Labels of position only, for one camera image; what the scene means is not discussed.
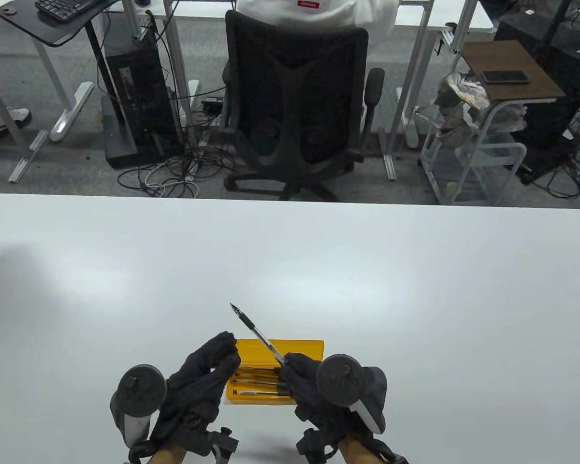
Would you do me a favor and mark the person's right hand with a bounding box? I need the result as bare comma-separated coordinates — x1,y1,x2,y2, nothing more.
276,353,368,441

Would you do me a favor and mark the person's left hand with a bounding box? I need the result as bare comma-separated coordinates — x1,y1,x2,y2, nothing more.
150,332,242,457

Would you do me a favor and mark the orange plastic pen case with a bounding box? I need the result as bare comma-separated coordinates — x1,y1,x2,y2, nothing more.
225,339,325,407

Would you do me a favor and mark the dark grey hand controller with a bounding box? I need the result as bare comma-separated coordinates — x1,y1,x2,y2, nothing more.
110,365,168,448
316,354,388,434

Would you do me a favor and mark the person's left forearm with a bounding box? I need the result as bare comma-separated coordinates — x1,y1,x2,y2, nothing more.
147,445,187,464

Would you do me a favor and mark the person's right forearm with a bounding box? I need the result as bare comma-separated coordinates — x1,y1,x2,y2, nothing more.
341,435,382,464

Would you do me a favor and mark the black mesh office chair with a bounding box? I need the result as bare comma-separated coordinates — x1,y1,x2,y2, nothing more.
221,10,385,203

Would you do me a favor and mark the white metal cart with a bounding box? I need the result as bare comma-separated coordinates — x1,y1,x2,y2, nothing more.
418,99,533,206

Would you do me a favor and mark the black computer tower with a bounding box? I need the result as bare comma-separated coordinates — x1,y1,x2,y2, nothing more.
101,33,184,170

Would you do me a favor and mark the white desk with metal legs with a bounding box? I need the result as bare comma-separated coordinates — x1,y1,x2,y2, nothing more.
123,0,496,182

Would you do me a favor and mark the crumpled grey plastic bag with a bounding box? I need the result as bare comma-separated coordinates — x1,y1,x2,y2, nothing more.
433,72,492,145

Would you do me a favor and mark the white cloth bundle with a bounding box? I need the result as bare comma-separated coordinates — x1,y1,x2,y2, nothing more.
488,102,528,134

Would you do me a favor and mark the black equipment case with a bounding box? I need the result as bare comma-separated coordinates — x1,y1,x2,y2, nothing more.
494,12,580,185

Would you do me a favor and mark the black smartphone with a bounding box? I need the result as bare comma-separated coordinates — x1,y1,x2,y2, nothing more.
481,71,531,85

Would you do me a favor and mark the black desk with white legs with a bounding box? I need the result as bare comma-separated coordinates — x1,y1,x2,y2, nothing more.
0,0,122,143

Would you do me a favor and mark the brown wooden side table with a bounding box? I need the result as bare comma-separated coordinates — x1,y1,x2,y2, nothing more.
462,40,567,103

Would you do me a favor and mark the black keyboard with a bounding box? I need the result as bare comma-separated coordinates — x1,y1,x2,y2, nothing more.
35,0,103,24

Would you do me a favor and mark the left wrist camera unit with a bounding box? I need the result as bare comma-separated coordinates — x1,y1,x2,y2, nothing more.
193,426,240,459

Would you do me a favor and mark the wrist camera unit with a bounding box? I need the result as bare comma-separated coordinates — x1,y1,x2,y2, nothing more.
296,428,339,464
193,426,240,459

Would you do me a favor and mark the right wrist camera unit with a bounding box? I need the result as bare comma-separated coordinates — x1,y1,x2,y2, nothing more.
296,428,339,464

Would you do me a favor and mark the white cable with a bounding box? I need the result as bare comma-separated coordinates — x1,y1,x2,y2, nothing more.
144,162,200,198

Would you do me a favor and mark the white desk with floor rail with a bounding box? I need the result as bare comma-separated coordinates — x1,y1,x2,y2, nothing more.
0,14,50,184

